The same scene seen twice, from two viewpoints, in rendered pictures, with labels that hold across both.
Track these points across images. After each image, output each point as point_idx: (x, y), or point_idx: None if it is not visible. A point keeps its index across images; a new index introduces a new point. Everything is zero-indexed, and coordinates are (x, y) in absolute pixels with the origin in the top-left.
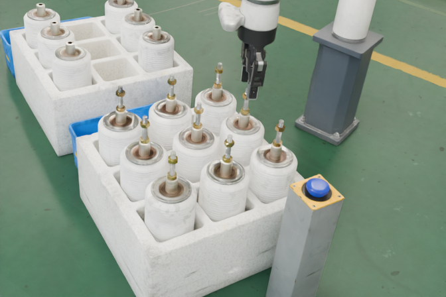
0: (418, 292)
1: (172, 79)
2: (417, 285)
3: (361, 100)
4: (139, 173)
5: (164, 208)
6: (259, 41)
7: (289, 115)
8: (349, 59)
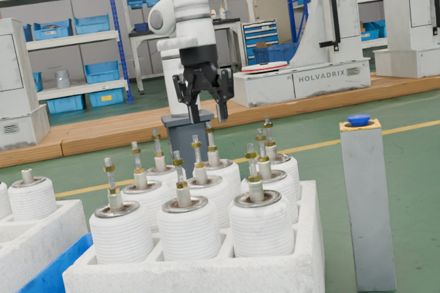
0: (409, 224)
1: (136, 146)
2: (402, 223)
3: None
4: (204, 217)
5: (277, 208)
6: (213, 55)
7: None
8: (204, 125)
